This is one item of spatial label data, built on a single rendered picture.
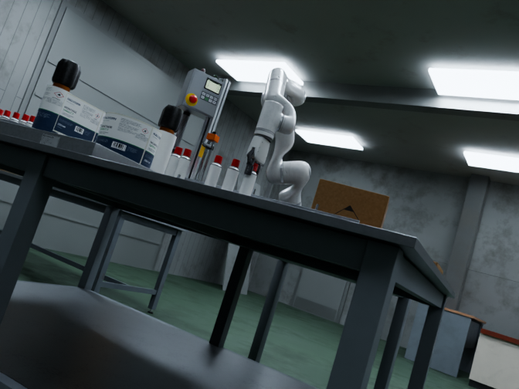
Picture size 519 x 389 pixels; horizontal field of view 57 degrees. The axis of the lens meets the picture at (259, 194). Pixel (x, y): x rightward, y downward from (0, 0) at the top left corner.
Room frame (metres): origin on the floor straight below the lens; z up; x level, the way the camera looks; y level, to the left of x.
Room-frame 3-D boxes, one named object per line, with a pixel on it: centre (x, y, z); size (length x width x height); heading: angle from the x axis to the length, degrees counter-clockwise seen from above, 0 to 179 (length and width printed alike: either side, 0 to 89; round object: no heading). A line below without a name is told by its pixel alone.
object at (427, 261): (2.00, 0.30, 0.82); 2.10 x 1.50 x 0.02; 63
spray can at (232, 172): (2.03, 0.14, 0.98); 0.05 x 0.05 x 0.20
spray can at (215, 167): (2.08, 0.22, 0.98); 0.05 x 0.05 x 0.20
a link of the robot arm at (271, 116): (1.99, 0.05, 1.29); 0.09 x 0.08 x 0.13; 98
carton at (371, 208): (2.11, -0.40, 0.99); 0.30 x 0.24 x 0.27; 74
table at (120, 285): (4.57, 1.63, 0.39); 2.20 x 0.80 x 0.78; 56
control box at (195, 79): (2.27, 0.42, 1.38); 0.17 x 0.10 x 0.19; 118
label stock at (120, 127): (1.65, 0.49, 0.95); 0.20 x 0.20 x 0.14
